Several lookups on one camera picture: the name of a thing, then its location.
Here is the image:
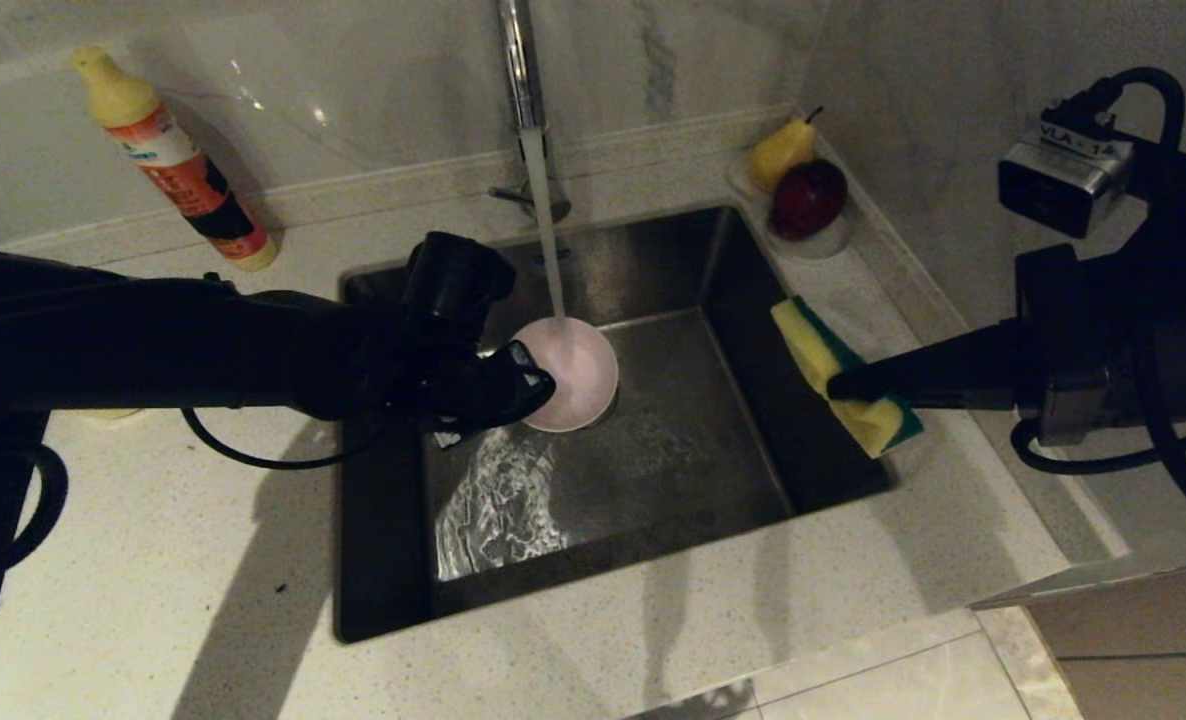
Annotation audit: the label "chrome faucet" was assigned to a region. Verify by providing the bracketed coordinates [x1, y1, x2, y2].
[488, 0, 573, 225]

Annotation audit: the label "yellow pear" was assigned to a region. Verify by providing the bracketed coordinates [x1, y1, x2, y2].
[747, 107, 822, 195]

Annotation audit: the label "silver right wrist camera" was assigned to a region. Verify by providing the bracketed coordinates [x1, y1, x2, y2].
[997, 120, 1136, 240]

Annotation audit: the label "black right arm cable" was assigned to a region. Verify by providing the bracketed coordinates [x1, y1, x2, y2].
[1008, 67, 1186, 543]

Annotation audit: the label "beige wooden cabinet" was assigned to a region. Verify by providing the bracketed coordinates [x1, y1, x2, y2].
[968, 558, 1186, 720]

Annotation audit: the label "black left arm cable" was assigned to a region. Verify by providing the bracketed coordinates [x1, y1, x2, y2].
[181, 405, 384, 471]

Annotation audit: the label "dark red apple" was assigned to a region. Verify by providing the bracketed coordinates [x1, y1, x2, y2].
[770, 159, 850, 243]

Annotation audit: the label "small white dish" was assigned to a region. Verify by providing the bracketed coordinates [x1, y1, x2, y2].
[725, 152, 852, 262]

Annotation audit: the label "pink plastic bowl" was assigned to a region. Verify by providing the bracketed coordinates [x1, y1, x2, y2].
[508, 317, 620, 434]

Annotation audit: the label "running water stream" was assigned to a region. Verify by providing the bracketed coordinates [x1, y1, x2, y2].
[521, 128, 579, 341]

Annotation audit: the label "orange dish soap bottle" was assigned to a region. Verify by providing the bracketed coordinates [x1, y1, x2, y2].
[73, 47, 282, 273]

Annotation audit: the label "stainless steel sink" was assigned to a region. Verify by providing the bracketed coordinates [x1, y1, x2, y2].
[334, 205, 897, 644]

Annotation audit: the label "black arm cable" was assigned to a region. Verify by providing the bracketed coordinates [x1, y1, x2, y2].
[181, 405, 384, 471]
[1008, 67, 1186, 543]

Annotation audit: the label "green and yellow sponge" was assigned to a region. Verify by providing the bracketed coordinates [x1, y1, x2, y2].
[770, 295, 925, 460]

